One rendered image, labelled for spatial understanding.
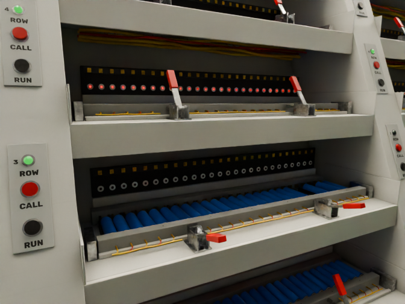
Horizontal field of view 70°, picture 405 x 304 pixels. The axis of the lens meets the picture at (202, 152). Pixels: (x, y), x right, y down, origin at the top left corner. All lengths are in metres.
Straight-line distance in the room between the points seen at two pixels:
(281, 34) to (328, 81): 0.23
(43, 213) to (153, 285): 0.16
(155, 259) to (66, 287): 0.11
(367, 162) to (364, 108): 0.12
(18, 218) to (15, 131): 0.10
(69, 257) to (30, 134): 0.15
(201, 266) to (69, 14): 0.40
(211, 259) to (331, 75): 0.56
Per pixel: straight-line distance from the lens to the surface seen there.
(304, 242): 0.54
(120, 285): 0.41
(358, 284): 0.73
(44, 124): 0.41
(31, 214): 0.39
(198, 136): 0.45
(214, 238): 0.38
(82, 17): 0.49
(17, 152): 0.40
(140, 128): 0.42
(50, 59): 0.44
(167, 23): 0.52
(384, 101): 0.78
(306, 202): 0.60
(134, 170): 0.56
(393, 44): 0.91
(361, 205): 0.55
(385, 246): 0.78
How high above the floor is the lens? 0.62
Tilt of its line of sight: 9 degrees up
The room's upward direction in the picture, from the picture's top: 9 degrees counter-clockwise
